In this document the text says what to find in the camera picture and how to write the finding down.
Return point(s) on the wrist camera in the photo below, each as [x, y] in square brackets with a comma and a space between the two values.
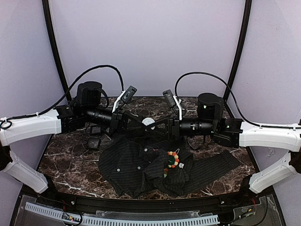
[124, 97]
[172, 102]

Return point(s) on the black square box rear left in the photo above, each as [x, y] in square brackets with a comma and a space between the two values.
[95, 130]

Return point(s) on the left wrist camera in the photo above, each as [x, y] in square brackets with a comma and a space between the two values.
[124, 97]

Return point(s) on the black square box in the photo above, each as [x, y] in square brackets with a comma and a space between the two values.
[93, 144]
[95, 130]

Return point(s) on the black right frame post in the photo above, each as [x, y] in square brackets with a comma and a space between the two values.
[241, 41]

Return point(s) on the black frame post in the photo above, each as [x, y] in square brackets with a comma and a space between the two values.
[241, 41]
[53, 44]

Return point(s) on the dark pinstriped garment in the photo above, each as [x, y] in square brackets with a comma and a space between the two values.
[132, 167]

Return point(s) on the black left frame post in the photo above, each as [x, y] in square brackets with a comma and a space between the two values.
[53, 44]

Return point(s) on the black square box front left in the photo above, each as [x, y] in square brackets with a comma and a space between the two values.
[93, 144]

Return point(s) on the black front table rail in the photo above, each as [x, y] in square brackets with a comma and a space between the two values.
[216, 204]

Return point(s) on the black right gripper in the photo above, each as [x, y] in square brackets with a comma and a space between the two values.
[174, 125]

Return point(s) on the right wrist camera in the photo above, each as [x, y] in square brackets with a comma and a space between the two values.
[172, 102]

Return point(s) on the white slotted cable duct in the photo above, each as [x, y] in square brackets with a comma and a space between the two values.
[106, 218]

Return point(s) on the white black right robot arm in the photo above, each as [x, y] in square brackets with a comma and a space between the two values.
[236, 133]

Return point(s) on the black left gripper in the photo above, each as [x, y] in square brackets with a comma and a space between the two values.
[119, 119]

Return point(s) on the round white brooch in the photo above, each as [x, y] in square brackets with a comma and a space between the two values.
[147, 121]

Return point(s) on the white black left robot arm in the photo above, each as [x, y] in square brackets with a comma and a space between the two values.
[84, 108]

